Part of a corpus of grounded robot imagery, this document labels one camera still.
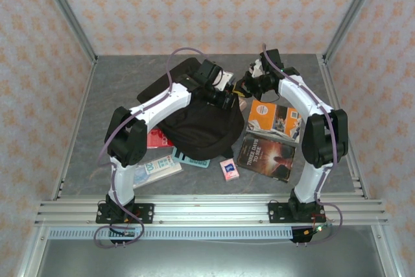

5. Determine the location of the orange book with photo cover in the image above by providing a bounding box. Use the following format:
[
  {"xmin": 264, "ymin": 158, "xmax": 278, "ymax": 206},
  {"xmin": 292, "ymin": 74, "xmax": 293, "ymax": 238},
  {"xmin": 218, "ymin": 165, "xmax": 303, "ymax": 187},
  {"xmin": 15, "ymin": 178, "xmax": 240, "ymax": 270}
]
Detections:
[{"xmin": 245, "ymin": 99, "xmax": 303, "ymax": 144}]

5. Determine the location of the black fabric backpack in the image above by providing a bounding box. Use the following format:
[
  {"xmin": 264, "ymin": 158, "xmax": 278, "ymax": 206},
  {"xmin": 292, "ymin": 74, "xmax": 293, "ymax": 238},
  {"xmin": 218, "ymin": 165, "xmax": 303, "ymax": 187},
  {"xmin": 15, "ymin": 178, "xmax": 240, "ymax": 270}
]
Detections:
[{"xmin": 136, "ymin": 57, "xmax": 246, "ymax": 161}]

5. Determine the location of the dark Three Days book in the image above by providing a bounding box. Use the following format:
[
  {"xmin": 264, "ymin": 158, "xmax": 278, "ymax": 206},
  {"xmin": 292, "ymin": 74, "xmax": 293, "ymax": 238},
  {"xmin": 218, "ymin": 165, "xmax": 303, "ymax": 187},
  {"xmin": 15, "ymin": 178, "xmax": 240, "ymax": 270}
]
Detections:
[{"xmin": 235, "ymin": 133, "xmax": 297, "ymax": 184}]

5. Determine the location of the small pink card box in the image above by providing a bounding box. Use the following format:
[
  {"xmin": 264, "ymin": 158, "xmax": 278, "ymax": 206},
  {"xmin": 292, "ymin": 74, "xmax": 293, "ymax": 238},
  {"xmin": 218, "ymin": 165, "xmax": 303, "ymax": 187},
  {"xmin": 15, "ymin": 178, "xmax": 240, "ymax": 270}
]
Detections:
[{"xmin": 219, "ymin": 158, "xmax": 241, "ymax": 182}]

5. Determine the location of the teal packet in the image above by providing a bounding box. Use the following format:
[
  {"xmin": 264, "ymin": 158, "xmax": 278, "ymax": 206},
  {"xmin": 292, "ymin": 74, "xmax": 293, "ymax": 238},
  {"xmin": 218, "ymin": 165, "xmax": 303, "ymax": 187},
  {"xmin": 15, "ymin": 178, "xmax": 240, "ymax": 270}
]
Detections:
[{"xmin": 171, "ymin": 146, "xmax": 211, "ymax": 170}]

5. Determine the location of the red book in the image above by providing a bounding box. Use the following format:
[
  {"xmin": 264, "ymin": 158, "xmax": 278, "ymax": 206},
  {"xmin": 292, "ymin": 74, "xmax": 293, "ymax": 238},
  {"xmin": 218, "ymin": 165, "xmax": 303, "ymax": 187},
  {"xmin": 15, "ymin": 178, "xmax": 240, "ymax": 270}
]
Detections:
[{"xmin": 146, "ymin": 128, "xmax": 176, "ymax": 150}]

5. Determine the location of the clear plastic pouch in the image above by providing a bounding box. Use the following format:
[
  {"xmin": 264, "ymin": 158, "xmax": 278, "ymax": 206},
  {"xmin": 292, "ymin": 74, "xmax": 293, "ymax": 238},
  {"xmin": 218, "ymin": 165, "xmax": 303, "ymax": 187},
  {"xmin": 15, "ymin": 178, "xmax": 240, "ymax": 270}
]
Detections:
[{"xmin": 132, "ymin": 154, "xmax": 184, "ymax": 190}]

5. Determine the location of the small circuit board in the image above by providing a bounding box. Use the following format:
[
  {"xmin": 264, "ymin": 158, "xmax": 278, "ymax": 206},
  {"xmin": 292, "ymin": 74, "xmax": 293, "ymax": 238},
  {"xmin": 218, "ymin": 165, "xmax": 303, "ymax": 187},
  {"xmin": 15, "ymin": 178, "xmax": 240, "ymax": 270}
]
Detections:
[
  {"xmin": 110, "ymin": 226, "xmax": 136, "ymax": 239},
  {"xmin": 301, "ymin": 223, "xmax": 333, "ymax": 238}
]

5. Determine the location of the grey metal sheet panel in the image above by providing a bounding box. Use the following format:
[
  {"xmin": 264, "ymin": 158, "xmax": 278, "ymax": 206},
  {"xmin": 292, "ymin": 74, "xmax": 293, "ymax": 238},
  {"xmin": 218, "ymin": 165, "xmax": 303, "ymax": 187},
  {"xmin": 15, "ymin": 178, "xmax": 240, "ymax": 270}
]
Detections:
[{"xmin": 35, "ymin": 239, "xmax": 386, "ymax": 277}]

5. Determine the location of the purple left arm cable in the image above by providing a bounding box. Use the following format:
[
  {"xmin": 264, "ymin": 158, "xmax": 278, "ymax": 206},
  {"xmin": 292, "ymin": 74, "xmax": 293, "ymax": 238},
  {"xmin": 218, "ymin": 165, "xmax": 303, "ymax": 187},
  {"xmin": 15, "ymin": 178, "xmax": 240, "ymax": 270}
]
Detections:
[{"xmin": 93, "ymin": 47, "xmax": 210, "ymax": 249}]

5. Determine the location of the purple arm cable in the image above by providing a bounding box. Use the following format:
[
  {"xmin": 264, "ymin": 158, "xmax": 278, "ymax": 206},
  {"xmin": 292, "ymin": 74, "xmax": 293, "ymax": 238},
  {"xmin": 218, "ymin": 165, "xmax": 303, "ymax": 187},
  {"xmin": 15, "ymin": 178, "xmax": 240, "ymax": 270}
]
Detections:
[
  {"xmin": 261, "ymin": 42, "xmax": 344, "ymax": 246},
  {"xmin": 93, "ymin": 47, "xmax": 210, "ymax": 249}
]

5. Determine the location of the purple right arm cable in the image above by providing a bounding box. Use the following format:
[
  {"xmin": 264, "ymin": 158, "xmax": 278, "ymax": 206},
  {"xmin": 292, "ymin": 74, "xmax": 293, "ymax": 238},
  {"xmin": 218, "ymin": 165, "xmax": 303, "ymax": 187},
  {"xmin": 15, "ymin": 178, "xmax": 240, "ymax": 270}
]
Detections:
[{"xmin": 261, "ymin": 42, "xmax": 344, "ymax": 246}]

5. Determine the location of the aluminium frame post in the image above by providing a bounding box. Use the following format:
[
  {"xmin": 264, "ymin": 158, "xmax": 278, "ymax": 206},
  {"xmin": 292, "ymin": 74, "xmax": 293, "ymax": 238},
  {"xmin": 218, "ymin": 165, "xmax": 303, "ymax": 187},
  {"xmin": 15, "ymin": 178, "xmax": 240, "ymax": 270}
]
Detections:
[
  {"xmin": 323, "ymin": 0, "xmax": 386, "ymax": 64},
  {"xmin": 34, "ymin": 0, "xmax": 99, "ymax": 66}
]

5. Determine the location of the wide aluminium mounting rail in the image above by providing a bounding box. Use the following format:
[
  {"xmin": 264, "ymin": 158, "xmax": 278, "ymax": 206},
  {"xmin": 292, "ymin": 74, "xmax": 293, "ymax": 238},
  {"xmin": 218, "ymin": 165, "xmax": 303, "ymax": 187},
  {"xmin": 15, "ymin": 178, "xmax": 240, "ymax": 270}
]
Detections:
[{"xmin": 34, "ymin": 194, "xmax": 390, "ymax": 226}]

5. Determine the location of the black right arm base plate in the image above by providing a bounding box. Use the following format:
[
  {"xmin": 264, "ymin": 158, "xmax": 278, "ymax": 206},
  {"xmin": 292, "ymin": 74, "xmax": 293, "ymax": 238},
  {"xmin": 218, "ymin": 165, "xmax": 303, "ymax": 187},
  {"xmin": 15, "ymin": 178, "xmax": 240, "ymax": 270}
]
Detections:
[{"xmin": 267, "ymin": 201, "xmax": 327, "ymax": 224}]

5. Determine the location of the white slotted cable duct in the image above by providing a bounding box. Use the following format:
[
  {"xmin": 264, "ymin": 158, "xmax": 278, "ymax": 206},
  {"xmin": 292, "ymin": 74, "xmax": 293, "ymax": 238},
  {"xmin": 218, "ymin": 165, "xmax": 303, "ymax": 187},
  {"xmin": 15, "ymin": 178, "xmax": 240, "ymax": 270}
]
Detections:
[{"xmin": 47, "ymin": 226, "xmax": 294, "ymax": 242}]

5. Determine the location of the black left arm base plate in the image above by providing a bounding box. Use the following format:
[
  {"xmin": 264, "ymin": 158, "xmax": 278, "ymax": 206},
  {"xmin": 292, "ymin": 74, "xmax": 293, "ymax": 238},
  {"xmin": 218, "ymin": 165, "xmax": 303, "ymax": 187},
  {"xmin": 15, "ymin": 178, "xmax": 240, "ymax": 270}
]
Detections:
[{"xmin": 95, "ymin": 202, "xmax": 156, "ymax": 225}]

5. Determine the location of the aluminium frame leg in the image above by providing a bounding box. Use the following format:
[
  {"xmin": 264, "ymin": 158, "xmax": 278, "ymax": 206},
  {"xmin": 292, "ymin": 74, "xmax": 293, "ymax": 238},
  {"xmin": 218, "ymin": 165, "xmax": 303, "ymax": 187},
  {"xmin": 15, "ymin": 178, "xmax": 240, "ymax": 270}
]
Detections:
[
  {"xmin": 371, "ymin": 224, "xmax": 408, "ymax": 277},
  {"xmin": 18, "ymin": 224, "xmax": 51, "ymax": 277}
]

